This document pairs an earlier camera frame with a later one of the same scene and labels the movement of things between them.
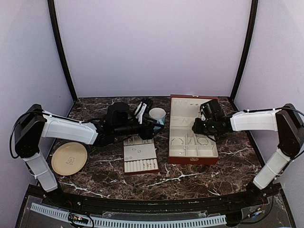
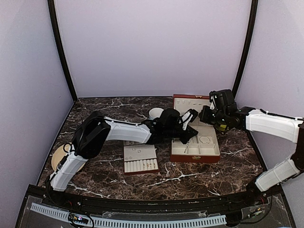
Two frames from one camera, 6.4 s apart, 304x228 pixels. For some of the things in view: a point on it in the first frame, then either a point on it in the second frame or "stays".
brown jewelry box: x=185 y=146 stays
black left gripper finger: x=158 y=127 -> x=190 y=133
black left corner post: x=52 y=12 stays
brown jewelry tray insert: x=140 y=156 stays
